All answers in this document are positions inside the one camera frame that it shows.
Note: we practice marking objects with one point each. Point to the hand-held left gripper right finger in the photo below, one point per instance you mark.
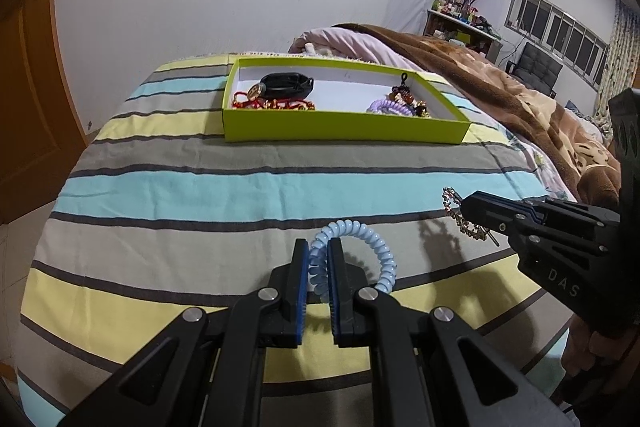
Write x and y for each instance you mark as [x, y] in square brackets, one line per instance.
[334, 302]

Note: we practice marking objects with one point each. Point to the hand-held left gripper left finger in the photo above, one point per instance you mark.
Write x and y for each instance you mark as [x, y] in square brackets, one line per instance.
[299, 302]

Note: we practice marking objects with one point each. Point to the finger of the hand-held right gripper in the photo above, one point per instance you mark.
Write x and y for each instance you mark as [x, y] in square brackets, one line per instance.
[550, 211]
[525, 234]

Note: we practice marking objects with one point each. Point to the rhinestone hair clip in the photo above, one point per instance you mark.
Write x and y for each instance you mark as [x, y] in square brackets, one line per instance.
[462, 224]

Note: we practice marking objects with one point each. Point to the dark gem gold hair clip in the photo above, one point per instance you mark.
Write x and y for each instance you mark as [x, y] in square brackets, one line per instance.
[421, 109]

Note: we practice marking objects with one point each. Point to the green cardboard box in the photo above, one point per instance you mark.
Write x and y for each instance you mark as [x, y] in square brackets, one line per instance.
[345, 127]

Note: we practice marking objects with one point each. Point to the brown beaded ornament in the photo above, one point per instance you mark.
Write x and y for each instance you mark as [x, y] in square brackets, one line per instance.
[400, 97]

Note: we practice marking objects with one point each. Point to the person's right hand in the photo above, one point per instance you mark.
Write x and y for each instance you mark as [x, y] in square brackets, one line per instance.
[595, 352]

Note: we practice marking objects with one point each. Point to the white floral sheet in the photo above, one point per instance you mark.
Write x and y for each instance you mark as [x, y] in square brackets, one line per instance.
[545, 167]

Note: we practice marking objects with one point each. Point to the brown patterned blanket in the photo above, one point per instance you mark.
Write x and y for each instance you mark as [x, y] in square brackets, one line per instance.
[510, 107]

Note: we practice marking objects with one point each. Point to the black chair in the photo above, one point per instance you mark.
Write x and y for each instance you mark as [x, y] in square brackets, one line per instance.
[537, 67]

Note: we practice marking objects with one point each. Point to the striped bedsheet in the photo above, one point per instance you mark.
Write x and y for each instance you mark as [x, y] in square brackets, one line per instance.
[175, 207]

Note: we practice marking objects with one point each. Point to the patterned curtain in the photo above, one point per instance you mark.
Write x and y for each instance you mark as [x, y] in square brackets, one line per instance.
[620, 62]

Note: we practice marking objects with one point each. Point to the window with bars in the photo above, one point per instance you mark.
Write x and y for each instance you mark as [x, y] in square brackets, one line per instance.
[560, 34]

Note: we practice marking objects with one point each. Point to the small charm with loop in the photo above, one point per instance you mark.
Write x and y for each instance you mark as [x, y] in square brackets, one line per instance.
[401, 82]

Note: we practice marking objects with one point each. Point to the black wrist band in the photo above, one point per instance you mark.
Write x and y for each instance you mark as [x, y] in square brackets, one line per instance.
[287, 86]

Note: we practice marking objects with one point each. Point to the row of bottles and jars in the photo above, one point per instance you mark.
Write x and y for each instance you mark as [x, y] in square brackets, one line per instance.
[457, 4]

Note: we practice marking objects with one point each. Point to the pink quilt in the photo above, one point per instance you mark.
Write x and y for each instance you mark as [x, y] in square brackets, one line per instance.
[350, 44]

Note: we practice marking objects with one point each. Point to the wooden door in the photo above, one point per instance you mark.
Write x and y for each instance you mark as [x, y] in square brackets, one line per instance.
[30, 82]

